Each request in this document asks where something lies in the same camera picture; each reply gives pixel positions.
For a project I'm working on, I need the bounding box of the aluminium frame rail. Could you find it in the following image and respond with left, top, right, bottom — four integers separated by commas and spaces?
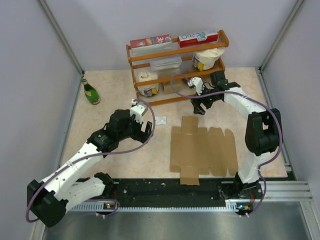
67, 178, 313, 213

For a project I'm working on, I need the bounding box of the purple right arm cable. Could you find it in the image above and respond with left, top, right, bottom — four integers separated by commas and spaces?
170, 74, 283, 217

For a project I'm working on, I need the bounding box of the red white toothpaste box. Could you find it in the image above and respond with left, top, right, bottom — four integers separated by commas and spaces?
177, 30, 219, 48

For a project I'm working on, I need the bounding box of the small clear plastic bag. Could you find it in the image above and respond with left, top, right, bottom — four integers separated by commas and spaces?
155, 116, 167, 125

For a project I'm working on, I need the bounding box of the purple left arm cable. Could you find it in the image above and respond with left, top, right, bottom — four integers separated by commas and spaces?
26, 99, 156, 223

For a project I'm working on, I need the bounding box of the white bag shelf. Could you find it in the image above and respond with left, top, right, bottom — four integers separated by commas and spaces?
192, 47, 225, 71
137, 71, 160, 98

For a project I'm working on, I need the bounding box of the red foil wrap box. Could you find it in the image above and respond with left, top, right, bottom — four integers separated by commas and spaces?
130, 34, 173, 50

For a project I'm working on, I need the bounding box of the white bag upper shelf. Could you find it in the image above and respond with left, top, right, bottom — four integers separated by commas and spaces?
192, 47, 225, 71

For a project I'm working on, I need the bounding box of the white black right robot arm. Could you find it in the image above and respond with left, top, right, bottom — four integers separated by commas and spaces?
187, 71, 283, 199

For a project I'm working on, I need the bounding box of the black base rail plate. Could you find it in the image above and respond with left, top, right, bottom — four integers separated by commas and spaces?
56, 177, 298, 208

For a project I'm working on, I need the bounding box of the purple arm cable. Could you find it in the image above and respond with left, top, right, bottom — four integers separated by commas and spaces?
26, 99, 156, 223
170, 74, 283, 217

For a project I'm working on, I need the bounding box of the white bag lower shelf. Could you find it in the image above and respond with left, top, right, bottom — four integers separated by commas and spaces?
137, 71, 160, 98

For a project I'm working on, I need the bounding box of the clear plastic container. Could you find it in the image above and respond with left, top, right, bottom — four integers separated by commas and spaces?
150, 56, 182, 72

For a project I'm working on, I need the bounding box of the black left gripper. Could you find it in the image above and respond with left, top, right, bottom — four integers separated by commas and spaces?
117, 113, 153, 145

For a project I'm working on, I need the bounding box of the orange wooden shelf rack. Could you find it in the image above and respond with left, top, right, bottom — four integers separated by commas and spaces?
126, 29, 229, 106

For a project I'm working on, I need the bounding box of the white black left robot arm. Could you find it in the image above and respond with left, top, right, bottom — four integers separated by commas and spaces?
25, 103, 156, 228

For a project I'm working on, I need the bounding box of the green glass bottle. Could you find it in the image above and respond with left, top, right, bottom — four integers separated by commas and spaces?
81, 78, 101, 105

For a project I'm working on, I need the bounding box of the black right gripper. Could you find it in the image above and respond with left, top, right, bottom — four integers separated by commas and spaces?
191, 83, 220, 116

